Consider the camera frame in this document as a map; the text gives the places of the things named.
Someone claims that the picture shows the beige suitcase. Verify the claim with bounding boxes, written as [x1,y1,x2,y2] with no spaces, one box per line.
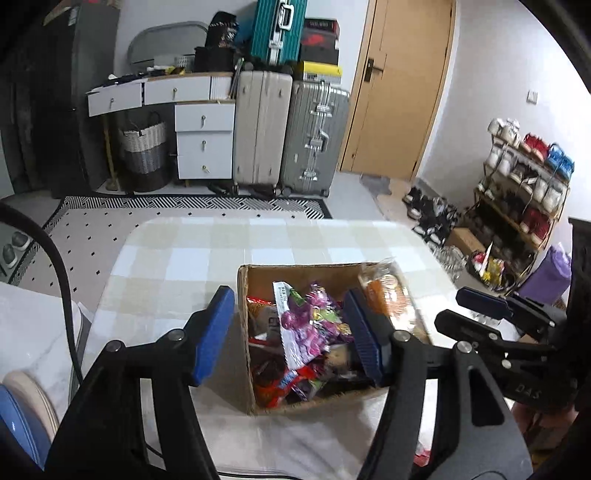
[232,71,293,190]

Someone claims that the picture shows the white drawer desk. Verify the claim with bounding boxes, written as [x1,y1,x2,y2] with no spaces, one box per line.
[87,72,235,181]

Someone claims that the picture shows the white red noodle snack bag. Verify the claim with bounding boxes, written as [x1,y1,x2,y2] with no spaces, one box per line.
[246,296,280,344]

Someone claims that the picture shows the beige plate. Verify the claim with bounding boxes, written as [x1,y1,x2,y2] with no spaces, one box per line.
[3,371,59,442]

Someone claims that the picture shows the teal suitcase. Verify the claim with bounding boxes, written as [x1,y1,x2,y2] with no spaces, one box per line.
[249,0,308,65]

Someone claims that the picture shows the purple grape candy bag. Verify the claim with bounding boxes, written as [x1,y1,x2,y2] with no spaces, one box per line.
[273,281,353,369]

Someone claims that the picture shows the dotted floor rug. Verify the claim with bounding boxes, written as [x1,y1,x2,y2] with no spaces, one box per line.
[8,195,334,315]

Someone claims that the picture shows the grey oval mirror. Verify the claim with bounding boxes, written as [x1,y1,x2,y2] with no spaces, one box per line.
[126,21,208,74]

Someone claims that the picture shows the black bag on desk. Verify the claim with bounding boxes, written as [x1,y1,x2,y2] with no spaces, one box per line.
[193,11,239,73]

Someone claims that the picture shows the silver grey suitcase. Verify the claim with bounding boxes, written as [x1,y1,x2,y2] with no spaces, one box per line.
[280,80,349,197]

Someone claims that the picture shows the dark grey refrigerator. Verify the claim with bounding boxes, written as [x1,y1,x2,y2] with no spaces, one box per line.
[18,1,120,198]

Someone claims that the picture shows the woven laundry basket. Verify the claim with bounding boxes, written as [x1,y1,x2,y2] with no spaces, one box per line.
[118,111,171,193]

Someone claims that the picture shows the shoe rack with shoes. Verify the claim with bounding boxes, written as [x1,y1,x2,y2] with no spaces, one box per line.
[462,118,574,293]

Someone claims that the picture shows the checked table cloth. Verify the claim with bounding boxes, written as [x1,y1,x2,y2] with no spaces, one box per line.
[83,217,457,479]

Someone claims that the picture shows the orange egg cake packet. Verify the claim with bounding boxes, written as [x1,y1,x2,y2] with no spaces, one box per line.
[359,258,418,333]

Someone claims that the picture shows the stacked black shoe boxes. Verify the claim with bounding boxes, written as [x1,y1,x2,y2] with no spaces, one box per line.
[298,18,341,65]

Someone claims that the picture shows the brown SF cardboard box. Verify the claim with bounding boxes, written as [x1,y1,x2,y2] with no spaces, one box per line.
[235,261,435,416]

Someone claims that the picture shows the black cable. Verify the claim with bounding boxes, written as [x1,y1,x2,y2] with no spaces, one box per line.
[0,200,84,388]

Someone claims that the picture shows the stacked blue bowls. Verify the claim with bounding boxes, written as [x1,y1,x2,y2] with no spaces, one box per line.
[0,385,51,469]

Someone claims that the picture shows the yellow black box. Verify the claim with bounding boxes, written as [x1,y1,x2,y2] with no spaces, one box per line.
[294,61,342,85]

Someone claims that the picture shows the red chocolate pie packet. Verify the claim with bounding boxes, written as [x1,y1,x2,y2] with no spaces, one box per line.
[249,338,332,409]

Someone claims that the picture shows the wooden door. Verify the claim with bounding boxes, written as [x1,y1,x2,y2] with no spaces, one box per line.
[339,1,457,181]

